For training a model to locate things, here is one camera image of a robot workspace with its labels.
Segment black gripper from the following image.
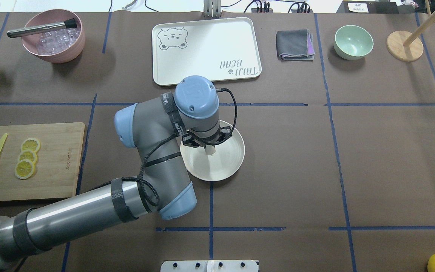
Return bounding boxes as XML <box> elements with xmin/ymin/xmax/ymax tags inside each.
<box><xmin>182</xmin><ymin>126</ymin><xmax>234</xmax><ymax>148</ymax></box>

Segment white bear tray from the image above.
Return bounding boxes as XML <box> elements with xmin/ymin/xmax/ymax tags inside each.
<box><xmin>152</xmin><ymin>17</ymin><xmax>262</xmax><ymax>86</ymax></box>

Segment black device with label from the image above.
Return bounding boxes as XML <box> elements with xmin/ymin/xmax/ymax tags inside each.
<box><xmin>336</xmin><ymin>0</ymin><xmax>399</xmax><ymax>14</ymax></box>

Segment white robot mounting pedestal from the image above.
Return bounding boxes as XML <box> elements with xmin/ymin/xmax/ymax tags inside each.
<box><xmin>160</xmin><ymin>260</ymin><xmax>260</xmax><ymax>272</ymax></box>

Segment steel black handled scoop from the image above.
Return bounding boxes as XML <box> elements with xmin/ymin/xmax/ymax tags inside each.
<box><xmin>7</xmin><ymin>18</ymin><xmax>78</xmax><ymax>38</ymax></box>

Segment wooden mug stand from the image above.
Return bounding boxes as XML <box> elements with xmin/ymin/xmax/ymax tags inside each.
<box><xmin>386</xmin><ymin>11</ymin><xmax>435</xmax><ymax>62</ymax></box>

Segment mint green bowl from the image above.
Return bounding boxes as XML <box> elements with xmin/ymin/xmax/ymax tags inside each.
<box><xmin>333</xmin><ymin>25</ymin><xmax>374</xmax><ymax>60</ymax></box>

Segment cream round plate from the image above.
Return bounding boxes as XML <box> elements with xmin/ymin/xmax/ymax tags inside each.
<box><xmin>180</xmin><ymin>129</ymin><xmax>245</xmax><ymax>181</ymax></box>

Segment aluminium frame post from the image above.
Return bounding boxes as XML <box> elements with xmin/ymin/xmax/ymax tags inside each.
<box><xmin>203</xmin><ymin>0</ymin><xmax>222</xmax><ymax>18</ymax></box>

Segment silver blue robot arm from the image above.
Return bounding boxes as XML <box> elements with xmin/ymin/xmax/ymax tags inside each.
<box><xmin>0</xmin><ymin>76</ymin><xmax>234</xmax><ymax>272</ymax></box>

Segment pink bowl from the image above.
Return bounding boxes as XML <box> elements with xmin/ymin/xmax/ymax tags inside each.
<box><xmin>22</xmin><ymin>9</ymin><xmax>86</xmax><ymax>63</ymax></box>

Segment lemon slices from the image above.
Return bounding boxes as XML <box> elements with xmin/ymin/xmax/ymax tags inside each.
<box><xmin>14</xmin><ymin>138</ymin><xmax>41</xmax><ymax>180</ymax></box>

